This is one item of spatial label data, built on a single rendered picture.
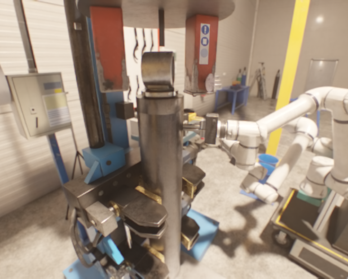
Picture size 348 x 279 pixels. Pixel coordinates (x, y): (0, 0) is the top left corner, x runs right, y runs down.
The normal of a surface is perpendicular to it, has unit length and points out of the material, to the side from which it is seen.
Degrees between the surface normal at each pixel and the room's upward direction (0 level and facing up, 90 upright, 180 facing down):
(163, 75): 104
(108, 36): 90
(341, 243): 90
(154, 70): 87
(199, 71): 90
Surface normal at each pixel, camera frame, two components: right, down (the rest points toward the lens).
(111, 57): 0.34, 0.37
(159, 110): 0.07, 0.40
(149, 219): 0.00, -0.92
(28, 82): 0.82, 0.23
